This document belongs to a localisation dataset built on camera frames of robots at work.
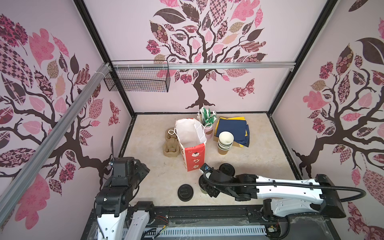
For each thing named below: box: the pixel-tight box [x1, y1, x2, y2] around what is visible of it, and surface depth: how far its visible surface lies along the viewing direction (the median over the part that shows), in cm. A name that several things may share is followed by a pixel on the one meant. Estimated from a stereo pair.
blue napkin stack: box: [216, 119, 250, 148], surface depth 109 cm
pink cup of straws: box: [197, 107, 217, 140], surface depth 97 cm
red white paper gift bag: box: [175, 118, 207, 172], surface depth 82 cm
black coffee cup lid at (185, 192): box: [177, 184, 194, 202], surface depth 81 cm
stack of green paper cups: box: [217, 131, 235, 155], surface depth 89 cm
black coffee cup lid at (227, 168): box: [219, 163, 235, 177], surface depth 79 cm
